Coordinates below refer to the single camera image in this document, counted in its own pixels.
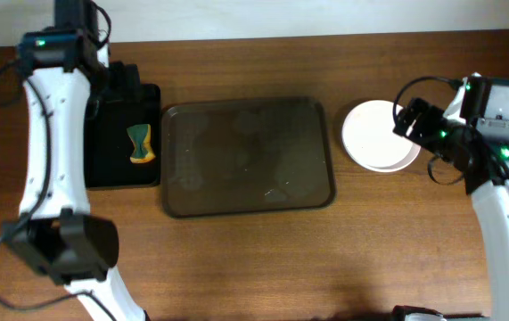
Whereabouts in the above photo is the white plate with orange stain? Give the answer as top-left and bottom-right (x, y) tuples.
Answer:
(341, 100), (421, 167)

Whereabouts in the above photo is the yellow green sponge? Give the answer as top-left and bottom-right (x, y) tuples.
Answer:
(127, 124), (156, 164)

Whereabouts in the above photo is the small black tray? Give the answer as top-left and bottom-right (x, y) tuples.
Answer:
(84, 84), (161, 190)

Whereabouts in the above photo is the pale green plate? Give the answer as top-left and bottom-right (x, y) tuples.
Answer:
(361, 150), (420, 173)

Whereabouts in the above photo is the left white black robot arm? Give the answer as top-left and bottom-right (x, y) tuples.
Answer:
(2, 29), (148, 320)

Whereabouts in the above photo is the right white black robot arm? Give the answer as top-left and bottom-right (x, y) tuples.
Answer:
(393, 98), (509, 320)

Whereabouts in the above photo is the dark base plate corner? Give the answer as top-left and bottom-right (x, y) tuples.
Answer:
(390, 306), (491, 321)

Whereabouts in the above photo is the large brown tray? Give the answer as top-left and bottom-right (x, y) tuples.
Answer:
(160, 96), (336, 219)

